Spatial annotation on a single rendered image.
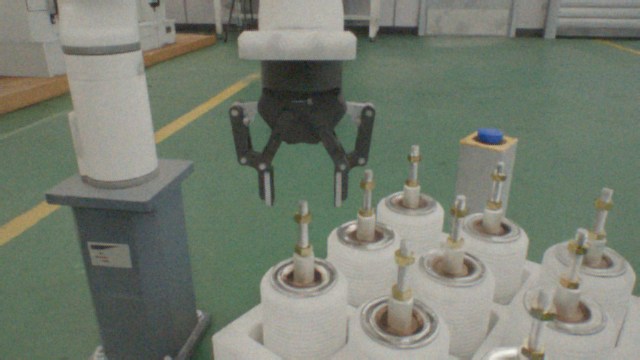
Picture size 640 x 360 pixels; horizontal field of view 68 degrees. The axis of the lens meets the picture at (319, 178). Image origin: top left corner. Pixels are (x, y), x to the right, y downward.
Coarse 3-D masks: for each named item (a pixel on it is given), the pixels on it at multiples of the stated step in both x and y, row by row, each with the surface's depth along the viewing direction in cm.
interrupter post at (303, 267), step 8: (296, 256) 50; (312, 256) 51; (296, 264) 51; (304, 264) 50; (312, 264) 51; (296, 272) 51; (304, 272) 51; (312, 272) 51; (296, 280) 51; (304, 280) 51; (312, 280) 52
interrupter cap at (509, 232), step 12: (468, 216) 65; (480, 216) 65; (468, 228) 62; (480, 228) 62; (504, 228) 62; (516, 228) 62; (480, 240) 59; (492, 240) 59; (504, 240) 59; (516, 240) 59
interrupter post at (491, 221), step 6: (486, 210) 61; (492, 210) 61; (498, 210) 61; (486, 216) 61; (492, 216) 60; (498, 216) 60; (486, 222) 61; (492, 222) 61; (498, 222) 61; (486, 228) 61; (492, 228) 61; (498, 228) 61
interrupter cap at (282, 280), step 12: (276, 264) 54; (288, 264) 54; (324, 264) 54; (276, 276) 52; (288, 276) 52; (324, 276) 52; (336, 276) 52; (276, 288) 50; (288, 288) 50; (300, 288) 50; (312, 288) 50; (324, 288) 50
